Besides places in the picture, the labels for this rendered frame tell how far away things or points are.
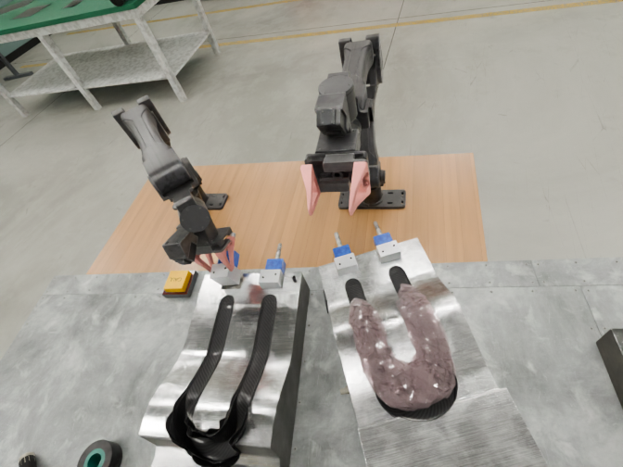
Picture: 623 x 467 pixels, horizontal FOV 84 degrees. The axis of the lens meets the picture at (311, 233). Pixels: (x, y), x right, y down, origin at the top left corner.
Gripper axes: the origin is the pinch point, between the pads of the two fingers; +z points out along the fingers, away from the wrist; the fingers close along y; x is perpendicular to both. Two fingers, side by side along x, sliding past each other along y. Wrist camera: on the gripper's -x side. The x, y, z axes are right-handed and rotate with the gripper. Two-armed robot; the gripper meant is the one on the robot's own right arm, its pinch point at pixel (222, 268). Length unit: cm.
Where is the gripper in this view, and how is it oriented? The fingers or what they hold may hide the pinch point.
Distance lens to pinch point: 86.3
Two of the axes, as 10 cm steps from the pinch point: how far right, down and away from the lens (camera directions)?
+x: 2.2, -5.4, 8.2
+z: 2.7, 8.4, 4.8
